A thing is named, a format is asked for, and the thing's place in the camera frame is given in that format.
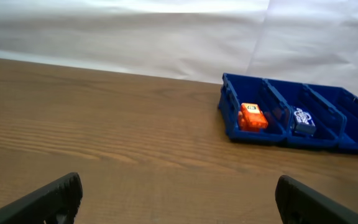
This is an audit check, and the orange candy box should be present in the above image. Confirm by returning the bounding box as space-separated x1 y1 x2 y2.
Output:
237 111 250 132
240 102 269 131

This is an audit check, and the blue candy pack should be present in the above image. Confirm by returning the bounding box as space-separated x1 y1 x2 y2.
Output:
293 122 318 135
291 106 315 125

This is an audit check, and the blue tray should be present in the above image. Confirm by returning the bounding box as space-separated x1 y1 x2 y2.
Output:
218 72 358 153

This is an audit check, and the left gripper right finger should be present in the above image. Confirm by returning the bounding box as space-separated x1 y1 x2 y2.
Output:
274 174 358 224

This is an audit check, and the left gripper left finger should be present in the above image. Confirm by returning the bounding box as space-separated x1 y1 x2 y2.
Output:
0 172 83 224

